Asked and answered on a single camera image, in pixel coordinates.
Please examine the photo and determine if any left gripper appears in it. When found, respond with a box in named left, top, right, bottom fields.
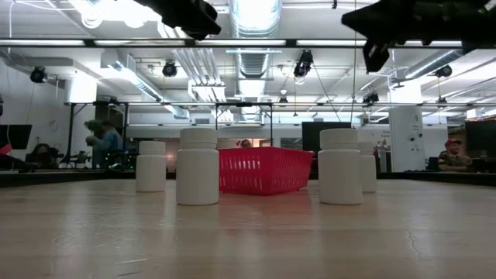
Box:
left=133, top=0, right=222, bottom=41

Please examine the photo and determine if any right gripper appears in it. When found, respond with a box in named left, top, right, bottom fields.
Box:
left=341, top=0, right=481, bottom=74

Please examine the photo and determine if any red plastic basket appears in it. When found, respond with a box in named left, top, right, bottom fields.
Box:
left=218, top=146, right=315, bottom=196

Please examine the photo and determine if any long ceiling light bar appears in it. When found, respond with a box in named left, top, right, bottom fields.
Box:
left=0, top=37, right=464, bottom=49

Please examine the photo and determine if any white square column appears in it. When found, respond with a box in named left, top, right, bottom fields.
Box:
left=388, top=105, right=426, bottom=173

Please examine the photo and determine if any black monitor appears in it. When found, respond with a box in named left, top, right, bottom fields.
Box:
left=464, top=119, right=496, bottom=160
left=301, top=122, right=353, bottom=153
left=0, top=124, right=33, bottom=150

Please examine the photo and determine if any silver ventilation duct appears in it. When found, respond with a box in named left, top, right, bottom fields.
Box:
left=228, top=0, right=284, bottom=123

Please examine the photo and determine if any distant black station frame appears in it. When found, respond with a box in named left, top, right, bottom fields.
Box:
left=64, top=101, right=129, bottom=168
left=215, top=102, right=274, bottom=147

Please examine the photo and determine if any black metal table frame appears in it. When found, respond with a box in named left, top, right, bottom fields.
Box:
left=0, top=169, right=496, bottom=189

